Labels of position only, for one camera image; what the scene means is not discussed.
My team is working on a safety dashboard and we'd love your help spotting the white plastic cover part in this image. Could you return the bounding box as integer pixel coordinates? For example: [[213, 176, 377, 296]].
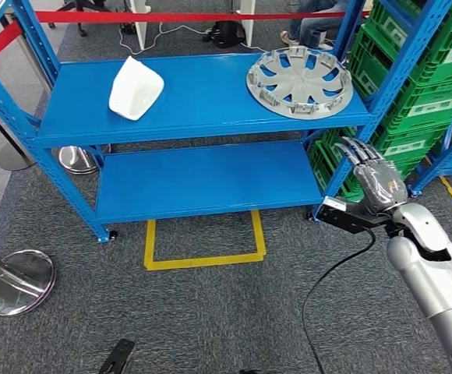
[[108, 55, 166, 122]]

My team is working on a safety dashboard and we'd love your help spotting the person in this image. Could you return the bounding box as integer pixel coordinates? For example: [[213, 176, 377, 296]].
[[280, 0, 348, 51]]

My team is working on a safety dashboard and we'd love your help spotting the black stanchion post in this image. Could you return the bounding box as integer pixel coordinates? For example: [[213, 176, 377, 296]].
[[0, 97, 36, 172]]

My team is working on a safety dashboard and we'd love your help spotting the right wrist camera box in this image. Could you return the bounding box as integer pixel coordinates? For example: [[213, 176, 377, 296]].
[[316, 196, 394, 236]]

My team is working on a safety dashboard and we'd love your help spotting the black cable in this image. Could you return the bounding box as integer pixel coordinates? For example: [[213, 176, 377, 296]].
[[301, 227, 376, 374]]

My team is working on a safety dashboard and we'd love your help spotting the black bag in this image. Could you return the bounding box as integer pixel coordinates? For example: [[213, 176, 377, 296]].
[[201, 20, 247, 49]]

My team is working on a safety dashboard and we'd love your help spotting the white cable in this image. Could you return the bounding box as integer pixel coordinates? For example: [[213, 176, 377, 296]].
[[117, 23, 212, 57]]

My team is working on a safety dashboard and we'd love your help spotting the grey wheel hubcap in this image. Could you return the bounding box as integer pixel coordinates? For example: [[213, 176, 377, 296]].
[[246, 45, 354, 121]]

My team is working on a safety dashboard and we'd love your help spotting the black office chair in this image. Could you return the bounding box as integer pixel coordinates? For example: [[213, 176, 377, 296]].
[[48, 0, 112, 37]]

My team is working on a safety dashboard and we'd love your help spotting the white desk leg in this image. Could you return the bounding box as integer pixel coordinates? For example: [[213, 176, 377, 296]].
[[129, 0, 151, 51], [235, 0, 256, 48]]

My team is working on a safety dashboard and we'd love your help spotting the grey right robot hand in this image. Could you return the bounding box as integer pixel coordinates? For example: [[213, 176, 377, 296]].
[[333, 136, 409, 215]]

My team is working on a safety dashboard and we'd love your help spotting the yellow floor tape outline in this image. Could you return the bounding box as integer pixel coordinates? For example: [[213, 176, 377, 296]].
[[143, 209, 268, 273]]

